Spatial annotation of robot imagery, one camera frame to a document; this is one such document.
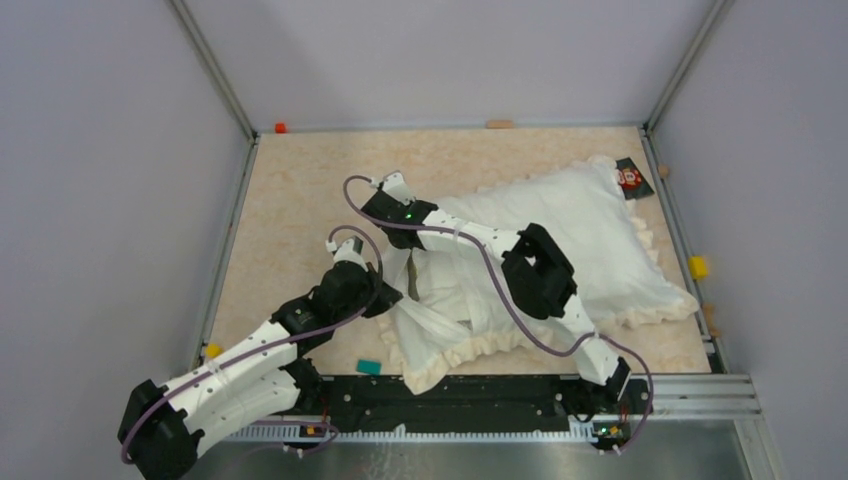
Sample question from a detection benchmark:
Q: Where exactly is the yellow small block left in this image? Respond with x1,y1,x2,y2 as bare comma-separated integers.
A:
203,343,224,361

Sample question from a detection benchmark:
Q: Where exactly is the yellow small block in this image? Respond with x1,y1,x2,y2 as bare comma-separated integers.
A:
203,343,224,361
687,256,710,281

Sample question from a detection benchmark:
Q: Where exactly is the purple cable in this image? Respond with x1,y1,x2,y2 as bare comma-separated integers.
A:
342,174,656,455
119,225,386,465

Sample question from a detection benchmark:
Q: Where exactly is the dark lego baseplate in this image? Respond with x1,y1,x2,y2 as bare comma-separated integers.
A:
615,157,655,200

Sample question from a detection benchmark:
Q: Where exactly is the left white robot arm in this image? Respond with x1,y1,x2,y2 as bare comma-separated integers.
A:
117,229,401,479

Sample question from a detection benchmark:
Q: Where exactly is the aluminium frame rail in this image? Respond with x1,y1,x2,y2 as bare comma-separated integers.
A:
167,0,258,144

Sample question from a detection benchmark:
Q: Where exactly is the white cable duct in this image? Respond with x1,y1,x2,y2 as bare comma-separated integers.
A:
227,424,598,444

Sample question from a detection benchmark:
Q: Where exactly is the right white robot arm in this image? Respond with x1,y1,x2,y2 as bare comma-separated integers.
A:
353,172,632,412

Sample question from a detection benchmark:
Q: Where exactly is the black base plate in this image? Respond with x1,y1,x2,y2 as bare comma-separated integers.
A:
258,372,654,435

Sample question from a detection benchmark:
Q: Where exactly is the wooden peg back edge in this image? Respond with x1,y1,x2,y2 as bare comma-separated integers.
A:
485,119,514,129

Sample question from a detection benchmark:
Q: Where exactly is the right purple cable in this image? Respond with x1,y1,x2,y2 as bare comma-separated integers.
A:
342,174,656,455

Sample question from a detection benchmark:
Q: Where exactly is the teal small block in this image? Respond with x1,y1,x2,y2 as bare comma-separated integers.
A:
355,359,382,376

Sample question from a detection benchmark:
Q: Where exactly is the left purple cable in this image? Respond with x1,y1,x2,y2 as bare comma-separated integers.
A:
119,225,386,465

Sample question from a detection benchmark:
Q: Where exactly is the yellow small block right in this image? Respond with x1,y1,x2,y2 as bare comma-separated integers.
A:
687,256,710,281

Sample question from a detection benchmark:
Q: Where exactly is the white ruffled pillowcase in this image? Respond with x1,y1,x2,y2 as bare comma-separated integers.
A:
365,155,697,395

